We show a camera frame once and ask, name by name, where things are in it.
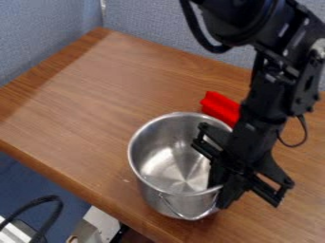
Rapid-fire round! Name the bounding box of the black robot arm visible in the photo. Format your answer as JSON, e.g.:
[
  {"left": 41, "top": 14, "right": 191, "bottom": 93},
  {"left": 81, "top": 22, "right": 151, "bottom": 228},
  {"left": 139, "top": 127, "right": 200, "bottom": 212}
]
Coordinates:
[{"left": 179, "top": 0, "right": 325, "bottom": 209}]

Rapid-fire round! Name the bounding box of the white object under table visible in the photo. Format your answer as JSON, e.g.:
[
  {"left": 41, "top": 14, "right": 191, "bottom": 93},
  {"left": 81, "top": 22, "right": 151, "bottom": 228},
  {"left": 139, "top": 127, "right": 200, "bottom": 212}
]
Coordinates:
[{"left": 64, "top": 205, "right": 121, "bottom": 243}]

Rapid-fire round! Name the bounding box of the red star-shaped block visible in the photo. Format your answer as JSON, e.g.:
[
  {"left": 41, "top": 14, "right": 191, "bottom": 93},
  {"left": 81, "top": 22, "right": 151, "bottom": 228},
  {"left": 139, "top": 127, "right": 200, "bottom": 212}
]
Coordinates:
[{"left": 200, "top": 91, "right": 239, "bottom": 127}]

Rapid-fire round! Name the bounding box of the black and white equipment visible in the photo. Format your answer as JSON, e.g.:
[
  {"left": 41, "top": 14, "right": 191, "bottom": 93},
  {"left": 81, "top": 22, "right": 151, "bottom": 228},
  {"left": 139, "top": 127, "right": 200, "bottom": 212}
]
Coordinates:
[{"left": 0, "top": 196, "right": 63, "bottom": 243}]

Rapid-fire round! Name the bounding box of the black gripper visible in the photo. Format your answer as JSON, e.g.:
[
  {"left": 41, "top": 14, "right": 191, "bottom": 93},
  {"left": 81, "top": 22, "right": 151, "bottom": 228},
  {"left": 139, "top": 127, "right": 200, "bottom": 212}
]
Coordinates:
[{"left": 191, "top": 112, "right": 294, "bottom": 209}]

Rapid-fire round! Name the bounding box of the metal pot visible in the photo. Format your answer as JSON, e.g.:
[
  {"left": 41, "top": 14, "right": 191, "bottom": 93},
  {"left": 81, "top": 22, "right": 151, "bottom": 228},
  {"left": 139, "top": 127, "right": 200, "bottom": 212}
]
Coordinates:
[{"left": 127, "top": 112, "right": 231, "bottom": 221}]

